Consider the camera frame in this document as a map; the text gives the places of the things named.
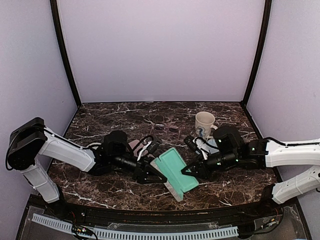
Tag pink glasses case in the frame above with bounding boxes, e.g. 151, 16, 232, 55
129, 139, 144, 151

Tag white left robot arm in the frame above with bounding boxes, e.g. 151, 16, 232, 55
5, 117, 167, 218

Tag black left corner post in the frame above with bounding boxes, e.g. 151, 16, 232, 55
49, 0, 82, 108

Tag white slotted cable duct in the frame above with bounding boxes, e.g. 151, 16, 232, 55
31, 213, 239, 240

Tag clear frame dark-lens sunglasses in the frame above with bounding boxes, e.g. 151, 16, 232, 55
144, 119, 181, 145

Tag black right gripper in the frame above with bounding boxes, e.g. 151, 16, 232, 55
181, 149, 240, 180

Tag cream ceramic mug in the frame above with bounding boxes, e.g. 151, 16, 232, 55
195, 111, 218, 139

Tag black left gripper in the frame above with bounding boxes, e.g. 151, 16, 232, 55
110, 153, 169, 185

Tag light blue cloth near mug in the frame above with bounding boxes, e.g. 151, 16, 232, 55
206, 138, 219, 154

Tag black right corner post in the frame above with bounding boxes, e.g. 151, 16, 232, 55
240, 0, 273, 109

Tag black front rail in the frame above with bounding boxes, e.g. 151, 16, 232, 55
82, 207, 242, 225

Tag grey glasses case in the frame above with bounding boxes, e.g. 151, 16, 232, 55
150, 147, 199, 202

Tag black corner post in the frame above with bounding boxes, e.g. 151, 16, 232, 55
49, 0, 82, 108
240, 0, 273, 109

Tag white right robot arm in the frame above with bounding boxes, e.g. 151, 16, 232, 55
181, 126, 320, 217

